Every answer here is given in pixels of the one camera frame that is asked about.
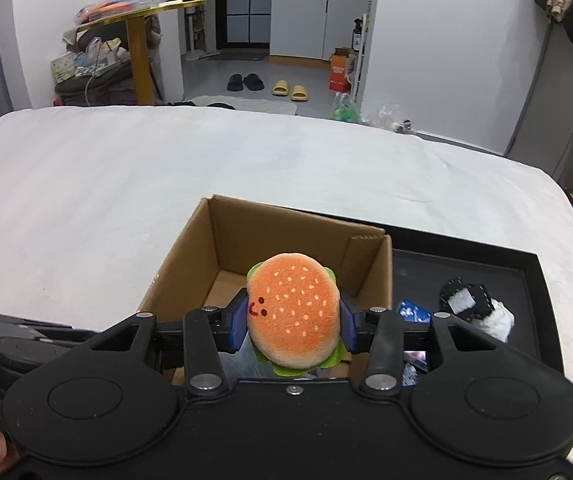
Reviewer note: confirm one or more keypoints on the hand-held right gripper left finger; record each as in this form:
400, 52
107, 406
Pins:
239, 322

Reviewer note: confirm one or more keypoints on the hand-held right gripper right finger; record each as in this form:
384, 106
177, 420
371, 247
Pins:
346, 325

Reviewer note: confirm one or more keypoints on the orange hamburger plush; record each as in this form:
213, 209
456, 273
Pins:
291, 310

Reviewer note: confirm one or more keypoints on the brown cardboard box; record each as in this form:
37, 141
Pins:
266, 230

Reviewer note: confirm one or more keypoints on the black shallow tray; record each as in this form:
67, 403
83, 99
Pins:
466, 270

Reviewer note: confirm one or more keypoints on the black white rice ball plush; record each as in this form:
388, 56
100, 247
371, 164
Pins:
498, 322

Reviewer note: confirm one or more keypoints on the small black object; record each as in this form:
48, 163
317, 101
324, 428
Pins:
406, 126

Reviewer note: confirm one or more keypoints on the clear plastic bag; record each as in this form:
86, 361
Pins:
384, 116

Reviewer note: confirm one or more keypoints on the green plastic bag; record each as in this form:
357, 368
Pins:
346, 112

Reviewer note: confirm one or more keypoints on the yellow slipper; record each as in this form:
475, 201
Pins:
280, 88
300, 93

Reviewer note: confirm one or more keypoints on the black slipper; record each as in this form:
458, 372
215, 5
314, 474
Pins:
235, 82
254, 81

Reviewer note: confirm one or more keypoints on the orange cardboard box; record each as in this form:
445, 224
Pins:
341, 72

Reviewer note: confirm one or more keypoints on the white narrow rack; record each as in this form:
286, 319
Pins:
365, 60

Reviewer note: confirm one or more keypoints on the grey door mat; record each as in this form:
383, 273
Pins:
239, 56

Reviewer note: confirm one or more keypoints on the yellow table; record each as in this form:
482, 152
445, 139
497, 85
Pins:
141, 60

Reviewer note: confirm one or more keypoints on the cluttered dark chair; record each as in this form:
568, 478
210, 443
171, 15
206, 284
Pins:
96, 77

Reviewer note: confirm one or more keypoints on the dark spray bottle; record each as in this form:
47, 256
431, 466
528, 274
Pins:
357, 37

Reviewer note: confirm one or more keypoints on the white small shelf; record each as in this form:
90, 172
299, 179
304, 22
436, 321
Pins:
197, 35

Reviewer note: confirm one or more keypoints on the grey clothes rack pole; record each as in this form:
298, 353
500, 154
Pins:
528, 90

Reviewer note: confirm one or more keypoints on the white cabinet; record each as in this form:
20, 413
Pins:
306, 25

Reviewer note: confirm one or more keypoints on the dark glass door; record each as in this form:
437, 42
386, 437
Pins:
246, 5

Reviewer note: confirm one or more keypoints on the colourful packet pile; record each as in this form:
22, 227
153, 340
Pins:
111, 10

